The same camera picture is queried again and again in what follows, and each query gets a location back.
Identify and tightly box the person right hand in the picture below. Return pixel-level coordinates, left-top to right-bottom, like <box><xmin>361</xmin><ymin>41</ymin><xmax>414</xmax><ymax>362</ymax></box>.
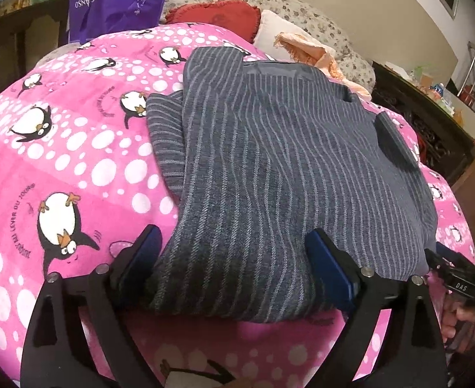
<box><xmin>441</xmin><ymin>294</ymin><xmax>475</xmax><ymax>353</ymax></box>

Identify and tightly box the white pillow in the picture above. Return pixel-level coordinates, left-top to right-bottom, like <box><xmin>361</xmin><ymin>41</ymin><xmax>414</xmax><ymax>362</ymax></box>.
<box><xmin>253</xmin><ymin>10</ymin><xmax>317</xmax><ymax>61</ymax></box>

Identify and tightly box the dark carved wooden sideboard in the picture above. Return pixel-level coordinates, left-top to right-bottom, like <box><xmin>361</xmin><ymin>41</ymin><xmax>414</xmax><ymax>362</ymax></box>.
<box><xmin>372</xmin><ymin>62</ymin><xmax>475</xmax><ymax>185</ymax></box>

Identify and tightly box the dark wooden side table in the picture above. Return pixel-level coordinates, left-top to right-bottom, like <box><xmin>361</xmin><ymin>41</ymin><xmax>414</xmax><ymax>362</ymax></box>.
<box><xmin>0</xmin><ymin>0</ymin><xmax>69</xmax><ymax>78</ymax></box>

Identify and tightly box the red heart cushion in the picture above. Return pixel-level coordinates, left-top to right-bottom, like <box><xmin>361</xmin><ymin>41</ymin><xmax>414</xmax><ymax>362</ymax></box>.
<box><xmin>166</xmin><ymin>0</ymin><xmax>261</xmax><ymax>43</ymax></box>

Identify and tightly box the floral padded headboard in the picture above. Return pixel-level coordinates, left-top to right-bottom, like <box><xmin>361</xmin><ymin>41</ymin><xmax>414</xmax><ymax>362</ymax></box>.
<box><xmin>160</xmin><ymin>0</ymin><xmax>376</xmax><ymax>91</ymax></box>

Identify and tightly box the pink penguin bedspread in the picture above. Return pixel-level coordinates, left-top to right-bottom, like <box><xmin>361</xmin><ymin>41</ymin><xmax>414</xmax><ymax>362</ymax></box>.
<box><xmin>0</xmin><ymin>23</ymin><xmax>475</xmax><ymax>387</ymax></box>

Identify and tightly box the peach fringed scarf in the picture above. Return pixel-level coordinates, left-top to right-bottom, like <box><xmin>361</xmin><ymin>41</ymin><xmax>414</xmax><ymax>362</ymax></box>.
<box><xmin>274</xmin><ymin>32</ymin><xmax>372</xmax><ymax>102</ymax></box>

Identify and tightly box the grey pinstriped coat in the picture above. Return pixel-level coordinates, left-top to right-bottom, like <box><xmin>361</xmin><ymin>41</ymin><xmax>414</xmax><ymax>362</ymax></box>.
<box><xmin>146</xmin><ymin>47</ymin><xmax>437</xmax><ymax>323</ymax></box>

